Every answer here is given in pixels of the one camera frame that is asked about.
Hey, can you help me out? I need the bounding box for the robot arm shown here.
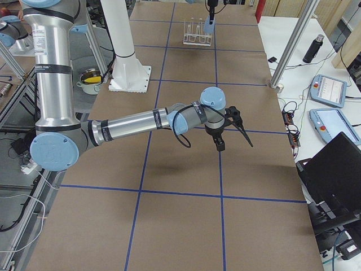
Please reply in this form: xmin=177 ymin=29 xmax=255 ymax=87
xmin=22 ymin=1 xmax=226 ymax=172

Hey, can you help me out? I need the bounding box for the white enamel pot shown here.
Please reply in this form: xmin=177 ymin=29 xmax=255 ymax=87
xmin=76 ymin=68 xmax=102 ymax=95

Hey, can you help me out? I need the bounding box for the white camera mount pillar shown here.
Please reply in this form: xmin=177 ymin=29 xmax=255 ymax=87
xmin=101 ymin=0 xmax=152 ymax=93

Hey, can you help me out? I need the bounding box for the small black device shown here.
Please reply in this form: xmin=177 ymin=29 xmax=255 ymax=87
xmin=267 ymin=56 xmax=277 ymax=63

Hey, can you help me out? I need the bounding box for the light blue cup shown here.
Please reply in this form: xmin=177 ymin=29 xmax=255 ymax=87
xmin=203 ymin=16 xmax=215 ymax=35

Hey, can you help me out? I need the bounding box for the teach pendant tablet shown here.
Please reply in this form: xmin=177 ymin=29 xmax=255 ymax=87
xmin=309 ymin=108 xmax=360 ymax=146
xmin=310 ymin=75 xmax=347 ymax=108

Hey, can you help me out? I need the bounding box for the aluminium frame post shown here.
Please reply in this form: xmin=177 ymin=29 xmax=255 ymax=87
xmin=270 ymin=0 xmax=320 ymax=93

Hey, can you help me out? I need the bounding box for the white wire cup holder rack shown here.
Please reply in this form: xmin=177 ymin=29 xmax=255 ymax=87
xmin=183 ymin=18 xmax=213 ymax=47

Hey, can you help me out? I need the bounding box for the black water bottle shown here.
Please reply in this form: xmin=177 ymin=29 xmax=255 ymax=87
xmin=302 ymin=34 xmax=325 ymax=64

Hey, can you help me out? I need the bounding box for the lower teach pendant tablet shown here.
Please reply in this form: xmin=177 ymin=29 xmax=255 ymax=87
xmin=309 ymin=108 xmax=360 ymax=146

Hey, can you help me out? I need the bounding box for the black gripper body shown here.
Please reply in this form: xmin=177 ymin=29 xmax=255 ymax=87
xmin=205 ymin=123 xmax=225 ymax=151
xmin=207 ymin=0 xmax=218 ymax=7

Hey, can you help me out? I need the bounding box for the upper teach pendant tablet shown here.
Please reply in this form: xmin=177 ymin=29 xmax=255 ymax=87
xmin=310 ymin=75 xmax=347 ymax=108

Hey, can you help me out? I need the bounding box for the black laptop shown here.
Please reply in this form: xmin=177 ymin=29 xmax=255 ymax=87
xmin=296 ymin=132 xmax=360 ymax=238

